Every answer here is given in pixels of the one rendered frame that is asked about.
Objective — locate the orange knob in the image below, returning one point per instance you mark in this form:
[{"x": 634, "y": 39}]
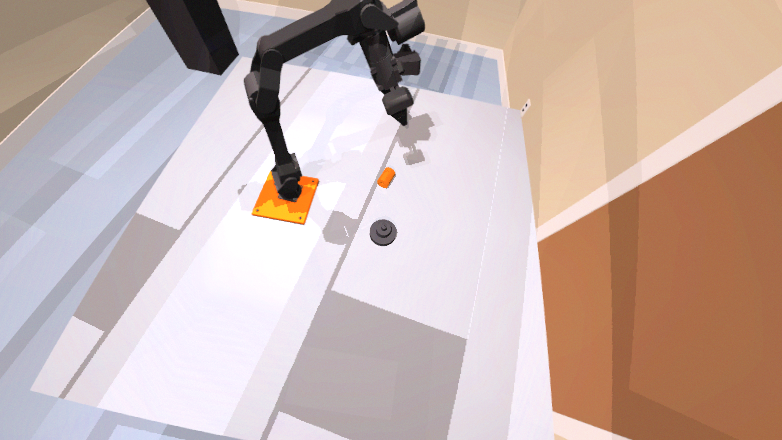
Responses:
[{"x": 386, "y": 177}]

